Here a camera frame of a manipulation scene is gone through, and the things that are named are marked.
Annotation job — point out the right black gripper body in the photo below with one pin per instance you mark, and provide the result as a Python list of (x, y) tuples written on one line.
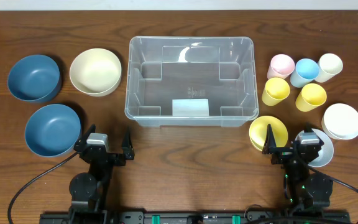
[(286, 153)]

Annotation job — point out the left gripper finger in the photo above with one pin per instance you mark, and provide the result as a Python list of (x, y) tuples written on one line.
[(127, 146), (81, 145)]

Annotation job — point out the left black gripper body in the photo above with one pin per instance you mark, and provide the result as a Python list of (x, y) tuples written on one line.
[(110, 157)]

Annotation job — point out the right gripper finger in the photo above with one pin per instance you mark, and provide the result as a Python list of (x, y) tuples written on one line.
[(269, 144), (308, 128)]

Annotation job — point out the yellow small bowl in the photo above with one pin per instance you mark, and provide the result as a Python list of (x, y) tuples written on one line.
[(258, 131)]

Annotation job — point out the light grey small bowl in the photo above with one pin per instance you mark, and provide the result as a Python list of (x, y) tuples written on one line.
[(325, 154)]

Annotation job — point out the yellow cup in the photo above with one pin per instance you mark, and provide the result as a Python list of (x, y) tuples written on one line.
[(275, 90), (311, 96)]

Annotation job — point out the white small bowl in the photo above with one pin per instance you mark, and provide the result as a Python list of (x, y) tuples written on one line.
[(340, 121)]

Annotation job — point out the light blue cup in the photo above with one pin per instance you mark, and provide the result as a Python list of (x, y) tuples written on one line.
[(306, 70)]

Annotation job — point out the cream white cup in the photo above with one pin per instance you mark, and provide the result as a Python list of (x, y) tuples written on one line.
[(329, 66)]

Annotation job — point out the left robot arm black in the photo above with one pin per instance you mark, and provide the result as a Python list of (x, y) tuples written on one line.
[(89, 189)]

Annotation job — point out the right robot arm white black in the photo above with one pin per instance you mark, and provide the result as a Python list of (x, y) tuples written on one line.
[(309, 192)]

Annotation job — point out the clear plastic storage container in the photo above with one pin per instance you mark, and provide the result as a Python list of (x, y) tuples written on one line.
[(191, 81)]

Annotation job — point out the lower blue bowl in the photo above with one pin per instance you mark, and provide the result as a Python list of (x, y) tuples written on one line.
[(52, 130)]

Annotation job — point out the blue bowl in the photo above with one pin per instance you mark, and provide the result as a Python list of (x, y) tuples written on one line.
[(35, 79), (52, 130)]

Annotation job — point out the pink cup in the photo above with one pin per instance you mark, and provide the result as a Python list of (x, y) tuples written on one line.
[(281, 66)]

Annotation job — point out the cream bowl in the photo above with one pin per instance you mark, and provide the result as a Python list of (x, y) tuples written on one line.
[(96, 72)]

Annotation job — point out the upper blue bowl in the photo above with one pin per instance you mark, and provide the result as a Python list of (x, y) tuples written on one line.
[(35, 79)]

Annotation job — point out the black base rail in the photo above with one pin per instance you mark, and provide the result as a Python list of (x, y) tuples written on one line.
[(158, 218)]

